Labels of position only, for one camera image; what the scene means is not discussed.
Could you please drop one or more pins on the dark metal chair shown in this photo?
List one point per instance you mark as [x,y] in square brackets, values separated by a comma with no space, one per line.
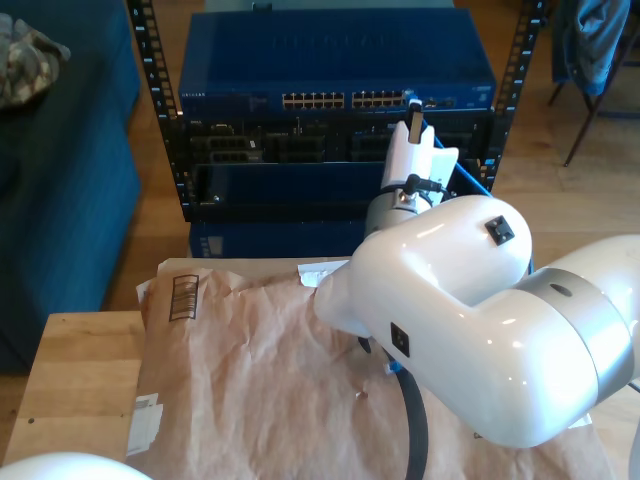
[580,137]

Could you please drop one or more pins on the blue sofa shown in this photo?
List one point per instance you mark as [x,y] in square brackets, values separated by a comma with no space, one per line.
[60,200]

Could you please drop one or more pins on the blue chassis under rack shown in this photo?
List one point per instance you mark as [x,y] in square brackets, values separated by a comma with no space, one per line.
[275,240]

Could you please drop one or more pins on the camouflage cloth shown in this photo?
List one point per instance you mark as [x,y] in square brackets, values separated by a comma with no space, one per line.
[30,65]

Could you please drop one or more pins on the black rack server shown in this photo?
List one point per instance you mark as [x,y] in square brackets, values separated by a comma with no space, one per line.
[300,145]

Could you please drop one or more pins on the black rack frame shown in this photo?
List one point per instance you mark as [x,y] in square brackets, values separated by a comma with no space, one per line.
[155,65]

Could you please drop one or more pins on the grey blue jacket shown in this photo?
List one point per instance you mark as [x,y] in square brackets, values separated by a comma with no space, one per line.
[595,40]

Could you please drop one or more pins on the brown paper mailer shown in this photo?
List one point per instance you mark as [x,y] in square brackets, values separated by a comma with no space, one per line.
[250,375]

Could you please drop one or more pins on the blue network switch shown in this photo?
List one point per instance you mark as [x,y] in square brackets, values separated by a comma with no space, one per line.
[325,50]

